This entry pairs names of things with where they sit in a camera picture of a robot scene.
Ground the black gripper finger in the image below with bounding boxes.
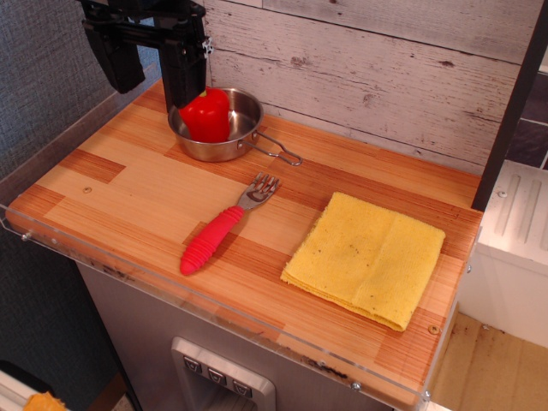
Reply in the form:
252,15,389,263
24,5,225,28
159,43,207,110
83,23,146,94

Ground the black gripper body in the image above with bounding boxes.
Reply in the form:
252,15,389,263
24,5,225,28
80,1,213,59

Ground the red handled fork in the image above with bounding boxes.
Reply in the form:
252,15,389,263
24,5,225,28
180,172,280,276

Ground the yellow cloth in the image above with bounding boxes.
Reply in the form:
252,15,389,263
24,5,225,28
281,193,445,332

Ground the red bell pepper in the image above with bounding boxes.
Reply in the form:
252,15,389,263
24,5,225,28
179,87,230,143

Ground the small steel pan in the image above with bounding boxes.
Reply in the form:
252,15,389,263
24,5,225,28
168,87,302,166

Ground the clear acrylic table guard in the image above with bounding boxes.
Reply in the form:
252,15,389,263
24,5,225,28
1,85,481,410

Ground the silver dispenser panel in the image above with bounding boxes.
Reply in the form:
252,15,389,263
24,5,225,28
171,337,277,410

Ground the yellow object bottom left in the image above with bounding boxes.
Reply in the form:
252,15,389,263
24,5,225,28
22,392,67,411

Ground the white toy sink unit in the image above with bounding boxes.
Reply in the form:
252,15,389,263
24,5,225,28
457,161,547,347

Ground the dark vertical post right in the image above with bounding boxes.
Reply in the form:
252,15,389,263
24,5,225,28
471,0,547,211

